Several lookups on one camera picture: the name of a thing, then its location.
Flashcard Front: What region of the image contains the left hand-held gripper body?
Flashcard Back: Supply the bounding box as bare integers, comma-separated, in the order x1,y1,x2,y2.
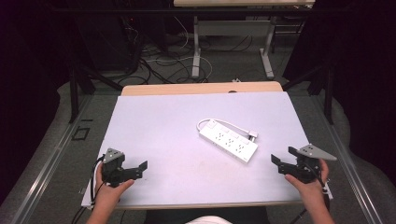
101,147,127,189

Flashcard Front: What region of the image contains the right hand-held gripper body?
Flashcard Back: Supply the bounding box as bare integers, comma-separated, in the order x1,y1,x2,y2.
294,143,338,185

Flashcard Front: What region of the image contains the person's right hand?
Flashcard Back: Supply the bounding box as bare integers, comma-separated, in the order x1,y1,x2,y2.
284,158,331,203

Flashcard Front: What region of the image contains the person's left hand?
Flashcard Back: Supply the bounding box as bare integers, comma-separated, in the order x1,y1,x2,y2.
94,163,135,213

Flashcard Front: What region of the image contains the white table mat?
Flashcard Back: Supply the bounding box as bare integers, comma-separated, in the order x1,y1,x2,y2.
81,91,333,210

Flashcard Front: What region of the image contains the black floor socket plate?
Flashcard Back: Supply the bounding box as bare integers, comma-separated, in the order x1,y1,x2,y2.
71,126,92,142

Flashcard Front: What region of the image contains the person's dark lap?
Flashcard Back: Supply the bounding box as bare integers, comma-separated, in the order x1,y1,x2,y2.
144,206,271,224

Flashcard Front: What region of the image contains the white power strip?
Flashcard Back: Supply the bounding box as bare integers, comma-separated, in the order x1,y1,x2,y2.
198,119,260,164

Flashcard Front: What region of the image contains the black metal stand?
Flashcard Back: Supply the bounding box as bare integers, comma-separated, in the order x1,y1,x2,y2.
68,60,124,124
282,60,336,126

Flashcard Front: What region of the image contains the person's white shirt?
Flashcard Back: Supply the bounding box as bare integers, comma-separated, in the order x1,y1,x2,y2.
184,215,233,224

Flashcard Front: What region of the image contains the wooden table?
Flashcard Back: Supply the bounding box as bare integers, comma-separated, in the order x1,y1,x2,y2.
120,80,284,97

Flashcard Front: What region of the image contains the dark equipment cabinet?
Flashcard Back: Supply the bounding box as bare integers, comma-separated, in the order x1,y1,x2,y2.
76,13,143,73

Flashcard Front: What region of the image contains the white-framed desk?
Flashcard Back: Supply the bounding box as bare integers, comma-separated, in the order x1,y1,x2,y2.
173,0,316,80

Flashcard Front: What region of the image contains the black horizontal bar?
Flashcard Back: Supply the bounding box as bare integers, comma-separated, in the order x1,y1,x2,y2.
50,7,345,15

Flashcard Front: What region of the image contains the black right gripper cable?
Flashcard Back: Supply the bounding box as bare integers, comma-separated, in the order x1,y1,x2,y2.
289,161,332,224

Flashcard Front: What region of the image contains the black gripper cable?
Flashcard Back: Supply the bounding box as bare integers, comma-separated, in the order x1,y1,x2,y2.
289,161,332,224
71,154,106,224

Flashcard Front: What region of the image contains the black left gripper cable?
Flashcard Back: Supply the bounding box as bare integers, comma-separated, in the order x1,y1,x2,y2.
71,154,106,224

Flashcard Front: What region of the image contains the metal floor rail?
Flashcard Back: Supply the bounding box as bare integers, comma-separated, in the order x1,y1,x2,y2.
10,94,94,224
312,94,385,224

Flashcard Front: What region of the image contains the white power strip cord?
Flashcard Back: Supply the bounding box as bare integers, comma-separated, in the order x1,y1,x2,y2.
196,118,250,137

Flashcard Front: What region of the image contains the black floor cable bundle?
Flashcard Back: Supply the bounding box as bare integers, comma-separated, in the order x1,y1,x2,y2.
122,18,216,86

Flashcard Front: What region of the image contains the white floor cable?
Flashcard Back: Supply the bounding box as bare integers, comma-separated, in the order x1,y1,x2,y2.
145,15,214,82

